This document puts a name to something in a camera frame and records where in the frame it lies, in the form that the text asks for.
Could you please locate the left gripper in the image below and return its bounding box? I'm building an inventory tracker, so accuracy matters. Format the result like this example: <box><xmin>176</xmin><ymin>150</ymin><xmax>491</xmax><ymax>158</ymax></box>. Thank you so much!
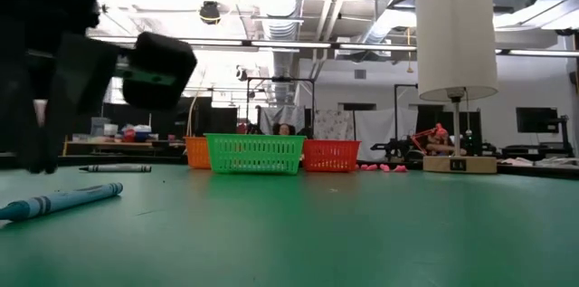
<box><xmin>0</xmin><ymin>14</ymin><xmax>121</xmax><ymax>175</ymax></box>

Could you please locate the blue crayon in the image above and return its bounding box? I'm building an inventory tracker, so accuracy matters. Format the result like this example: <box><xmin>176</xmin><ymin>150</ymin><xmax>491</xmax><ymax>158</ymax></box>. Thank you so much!
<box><xmin>0</xmin><ymin>181</ymin><xmax>124</xmax><ymax>223</ymax></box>

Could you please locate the black crayon white wrapper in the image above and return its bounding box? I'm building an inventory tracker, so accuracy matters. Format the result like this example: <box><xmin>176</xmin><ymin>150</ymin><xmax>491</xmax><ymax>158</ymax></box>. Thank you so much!
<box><xmin>79</xmin><ymin>163</ymin><xmax>154</xmax><ymax>174</ymax></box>

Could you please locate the pink curtain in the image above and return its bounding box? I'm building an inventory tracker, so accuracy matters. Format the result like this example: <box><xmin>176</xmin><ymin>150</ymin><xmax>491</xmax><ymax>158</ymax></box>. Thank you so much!
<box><xmin>33</xmin><ymin>99</ymin><xmax>49</xmax><ymax>128</ymax></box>

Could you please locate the cluttered background table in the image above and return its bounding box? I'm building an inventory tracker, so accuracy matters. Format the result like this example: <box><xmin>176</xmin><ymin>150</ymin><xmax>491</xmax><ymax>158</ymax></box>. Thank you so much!
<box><xmin>62</xmin><ymin>117</ymin><xmax>186</xmax><ymax>158</ymax></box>

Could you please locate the orange plastic basket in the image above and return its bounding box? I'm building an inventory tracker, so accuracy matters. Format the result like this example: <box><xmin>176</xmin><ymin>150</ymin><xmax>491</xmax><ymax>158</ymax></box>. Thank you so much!
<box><xmin>184</xmin><ymin>136</ymin><xmax>212</xmax><ymax>170</ymax></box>

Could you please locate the green plastic basket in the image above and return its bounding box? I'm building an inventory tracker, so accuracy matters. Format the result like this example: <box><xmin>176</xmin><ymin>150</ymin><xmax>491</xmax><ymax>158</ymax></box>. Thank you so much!
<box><xmin>204</xmin><ymin>133</ymin><xmax>307</xmax><ymax>176</ymax></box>

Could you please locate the person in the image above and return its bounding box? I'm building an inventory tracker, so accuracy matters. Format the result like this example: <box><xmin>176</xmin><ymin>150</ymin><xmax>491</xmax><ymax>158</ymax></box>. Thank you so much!
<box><xmin>272</xmin><ymin>122</ymin><xmax>296</xmax><ymax>137</ymax></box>

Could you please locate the green table mat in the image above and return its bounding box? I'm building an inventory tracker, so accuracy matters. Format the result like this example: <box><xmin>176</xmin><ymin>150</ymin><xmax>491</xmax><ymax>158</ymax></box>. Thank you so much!
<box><xmin>0</xmin><ymin>162</ymin><xmax>579</xmax><ymax>287</ymax></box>

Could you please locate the red plastic basket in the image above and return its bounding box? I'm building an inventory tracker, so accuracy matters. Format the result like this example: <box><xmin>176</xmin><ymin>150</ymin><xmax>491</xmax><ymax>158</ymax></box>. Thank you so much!
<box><xmin>301</xmin><ymin>139</ymin><xmax>362</xmax><ymax>173</ymax></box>

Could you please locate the red desk lamp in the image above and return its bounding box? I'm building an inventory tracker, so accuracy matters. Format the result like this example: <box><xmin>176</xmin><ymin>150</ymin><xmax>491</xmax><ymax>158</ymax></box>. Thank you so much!
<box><xmin>409</xmin><ymin>122</ymin><xmax>450</xmax><ymax>152</ymax></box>

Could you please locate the white shade table lamp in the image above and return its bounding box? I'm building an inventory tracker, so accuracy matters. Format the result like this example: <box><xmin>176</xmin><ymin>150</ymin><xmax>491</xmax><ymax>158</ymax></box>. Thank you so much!
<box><xmin>414</xmin><ymin>0</ymin><xmax>498</xmax><ymax>175</ymax></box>

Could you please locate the black monitor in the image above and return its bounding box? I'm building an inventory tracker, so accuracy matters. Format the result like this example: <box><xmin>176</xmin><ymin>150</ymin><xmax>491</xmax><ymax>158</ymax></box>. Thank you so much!
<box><xmin>515</xmin><ymin>105</ymin><xmax>560</xmax><ymax>134</ymax></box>

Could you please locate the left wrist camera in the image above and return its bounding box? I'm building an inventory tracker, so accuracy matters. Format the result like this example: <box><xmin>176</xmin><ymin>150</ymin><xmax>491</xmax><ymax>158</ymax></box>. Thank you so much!
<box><xmin>112</xmin><ymin>31</ymin><xmax>198</xmax><ymax>111</ymax></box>

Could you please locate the black partition wall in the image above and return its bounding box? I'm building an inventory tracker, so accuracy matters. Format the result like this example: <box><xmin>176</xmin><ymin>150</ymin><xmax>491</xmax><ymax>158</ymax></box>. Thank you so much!
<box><xmin>101</xmin><ymin>95</ymin><xmax>240</xmax><ymax>158</ymax></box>

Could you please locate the black ceiling dome camera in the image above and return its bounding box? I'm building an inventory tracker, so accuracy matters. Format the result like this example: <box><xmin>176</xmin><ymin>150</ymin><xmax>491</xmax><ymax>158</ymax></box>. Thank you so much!
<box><xmin>198</xmin><ymin>0</ymin><xmax>222</xmax><ymax>25</ymax></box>

